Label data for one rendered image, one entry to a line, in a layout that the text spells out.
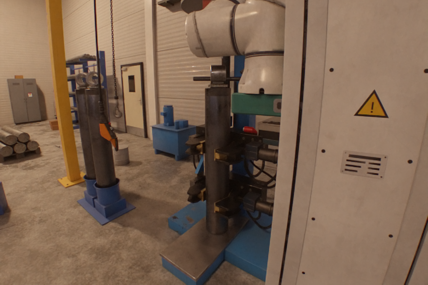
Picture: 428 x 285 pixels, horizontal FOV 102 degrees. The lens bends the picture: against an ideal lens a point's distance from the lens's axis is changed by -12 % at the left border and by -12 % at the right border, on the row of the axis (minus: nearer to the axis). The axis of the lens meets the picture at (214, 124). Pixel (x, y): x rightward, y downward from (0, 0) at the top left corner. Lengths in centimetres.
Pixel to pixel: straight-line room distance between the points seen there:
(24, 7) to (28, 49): 180
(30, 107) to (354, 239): 1114
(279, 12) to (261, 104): 24
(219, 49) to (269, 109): 24
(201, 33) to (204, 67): 363
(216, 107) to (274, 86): 104
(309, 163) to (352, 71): 20
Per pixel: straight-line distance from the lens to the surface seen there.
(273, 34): 57
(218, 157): 155
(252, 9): 61
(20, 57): 1173
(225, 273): 195
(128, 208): 279
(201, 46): 66
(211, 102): 156
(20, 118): 1115
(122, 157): 412
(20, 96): 1110
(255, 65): 57
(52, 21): 367
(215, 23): 63
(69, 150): 369
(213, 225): 198
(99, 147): 243
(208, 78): 162
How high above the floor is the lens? 149
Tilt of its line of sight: 11 degrees down
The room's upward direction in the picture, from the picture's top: straight up
